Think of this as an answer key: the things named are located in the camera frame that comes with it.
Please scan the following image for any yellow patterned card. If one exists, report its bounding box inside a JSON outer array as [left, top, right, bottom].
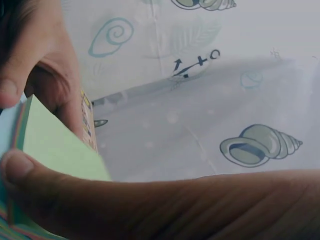
[[79, 88, 99, 154]]

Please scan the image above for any person's right hand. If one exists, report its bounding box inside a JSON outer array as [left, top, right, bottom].
[[0, 149, 320, 240]]

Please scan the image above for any multicoloured sticky note block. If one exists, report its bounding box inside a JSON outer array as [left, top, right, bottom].
[[0, 94, 113, 240]]

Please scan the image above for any person's left hand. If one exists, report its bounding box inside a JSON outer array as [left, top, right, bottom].
[[0, 0, 86, 142]]

